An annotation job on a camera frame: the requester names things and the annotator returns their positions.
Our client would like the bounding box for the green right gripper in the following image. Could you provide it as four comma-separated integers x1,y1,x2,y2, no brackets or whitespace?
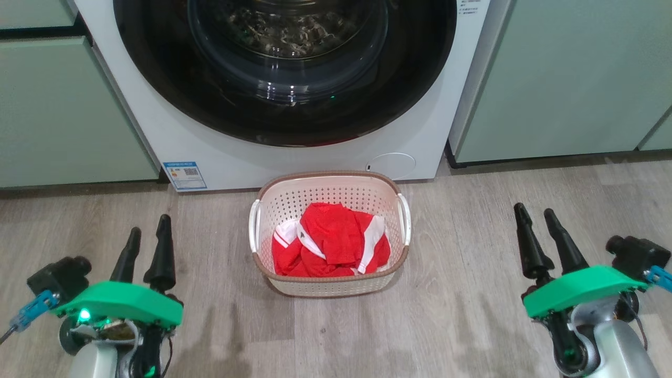
513,203,649,319

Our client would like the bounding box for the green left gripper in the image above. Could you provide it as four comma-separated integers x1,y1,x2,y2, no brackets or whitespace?
50,214,184,337

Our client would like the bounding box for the red garment with white stripes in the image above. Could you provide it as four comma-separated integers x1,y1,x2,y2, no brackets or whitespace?
297,202,392,266
272,218,392,278

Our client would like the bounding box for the grey washing machine door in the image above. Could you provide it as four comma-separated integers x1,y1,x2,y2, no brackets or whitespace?
113,0,458,148

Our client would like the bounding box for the white front-load washing machine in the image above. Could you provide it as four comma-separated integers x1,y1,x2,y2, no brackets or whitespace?
73,0,491,192

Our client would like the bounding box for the narrow pale green cabinet door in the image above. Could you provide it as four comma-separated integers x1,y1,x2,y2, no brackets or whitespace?
638,108,672,153

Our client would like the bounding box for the large pale green cabinet door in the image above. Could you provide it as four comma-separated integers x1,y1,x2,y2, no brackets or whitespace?
0,36,161,188

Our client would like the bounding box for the blue energy label sticker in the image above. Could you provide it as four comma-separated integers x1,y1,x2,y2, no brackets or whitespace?
163,161,207,191

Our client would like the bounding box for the cream perforated laundry basket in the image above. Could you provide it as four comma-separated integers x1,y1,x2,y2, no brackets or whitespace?
248,171,412,298

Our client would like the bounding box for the pale green cabinet white side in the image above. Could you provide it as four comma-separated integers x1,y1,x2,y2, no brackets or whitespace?
446,0,672,164

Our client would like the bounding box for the round white filter cover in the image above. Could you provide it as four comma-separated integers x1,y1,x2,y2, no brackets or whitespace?
366,153,416,180

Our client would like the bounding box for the small pale green cabinet front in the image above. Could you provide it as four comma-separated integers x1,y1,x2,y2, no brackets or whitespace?
0,0,79,29

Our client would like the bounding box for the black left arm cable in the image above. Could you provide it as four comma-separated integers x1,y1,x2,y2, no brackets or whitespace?
129,325,174,378

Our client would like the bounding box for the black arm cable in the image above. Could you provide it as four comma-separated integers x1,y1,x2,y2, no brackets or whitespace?
129,325,174,378
619,294,650,352

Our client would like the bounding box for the blue right cable plug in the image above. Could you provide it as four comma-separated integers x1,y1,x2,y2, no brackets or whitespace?
645,265,672,293

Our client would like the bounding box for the blue cable plug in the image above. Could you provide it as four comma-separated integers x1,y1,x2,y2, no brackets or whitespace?
9,290,59,332
645,265,672,293

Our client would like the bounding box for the blue left cable plug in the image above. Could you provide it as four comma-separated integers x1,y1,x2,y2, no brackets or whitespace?
9,290,59,332

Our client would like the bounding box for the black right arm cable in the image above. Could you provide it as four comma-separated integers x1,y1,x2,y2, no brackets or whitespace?
619,294,650,352

